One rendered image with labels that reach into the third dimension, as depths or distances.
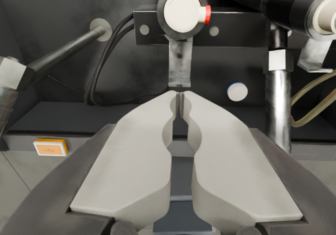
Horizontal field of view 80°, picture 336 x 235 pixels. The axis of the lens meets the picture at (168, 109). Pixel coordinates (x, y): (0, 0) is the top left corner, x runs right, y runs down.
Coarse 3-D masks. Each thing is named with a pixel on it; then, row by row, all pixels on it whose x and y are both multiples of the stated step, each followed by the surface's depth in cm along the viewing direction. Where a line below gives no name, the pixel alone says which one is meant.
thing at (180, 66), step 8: (176, 40) 12; (184, 40) 12; (192, 40) 12; (176, 48) 12; (184, 48) 12; (176, 56) 12; (184, 56) 12; (176, 64) 13; (184, 64) 13; (176, 72) 13; (184, 72) 13
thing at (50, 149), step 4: (36, 140) 36; (40, 140) 36; (44, 140) 36; (48, 140) 36; (52, 140) 36; (56, 140) 36; (60, 140) 36; (36, 144) 35; (64, 144) 36; (40, 148) 36; (44, 148) 36; (48, 148) 36; (52, 148) 36; (56, 148) 36; (60, 148) 36; (64, 148) 36; (40, 152) 36; (44, 152) 36; (48, 152) 36; (52, 152) 36; (56, 152) 36; (60, 152) 36
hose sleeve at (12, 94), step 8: (0, 88) 12; (8, 88) 12; (0, 96) 12; (8, 96) 12; (16, 96) 12; (0, 104) 12; (8, 104) 12; (0, 112) 12; (8, 112) 12; (0, 120) 12; (0, 128) 12
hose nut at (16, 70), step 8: (0, 56) 11; (8, 56) 12; (0, 64) 11; (8, 64) 12; (16, 64) 12; (0, 72) 11; (8, 72) 12; (16, 72) 12; (24, 72) 12; (32, 72) 13; (0, 80) 11; (8, 80) 12; (16, 80) 12; (24, 80) 12; (16, 88) 12; (24, 88) 13
